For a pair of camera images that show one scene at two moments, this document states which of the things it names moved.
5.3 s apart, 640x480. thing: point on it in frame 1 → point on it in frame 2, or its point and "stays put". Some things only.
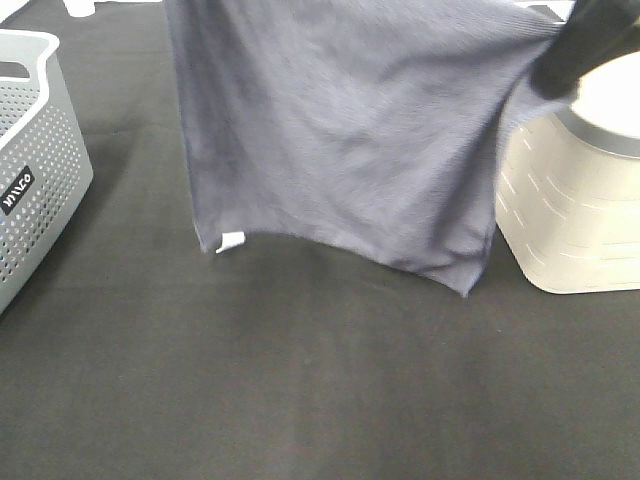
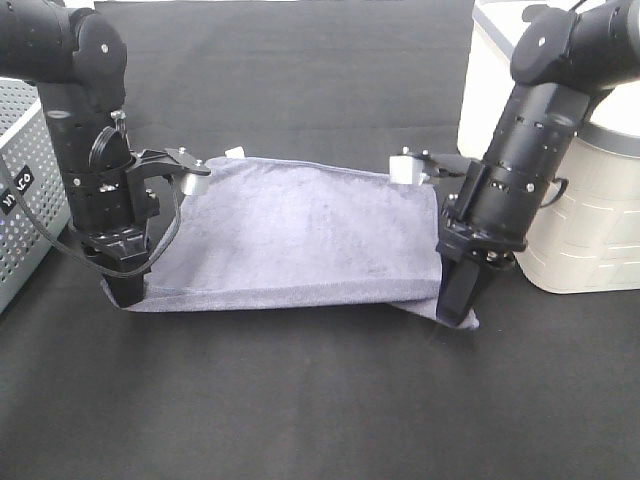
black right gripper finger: (593, 32) → (458, 282)
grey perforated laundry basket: (46, 170) stays put
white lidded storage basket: (567, 199) stays put
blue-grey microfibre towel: (374, 123) → (267, 234)
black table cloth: (131, 353) stays put
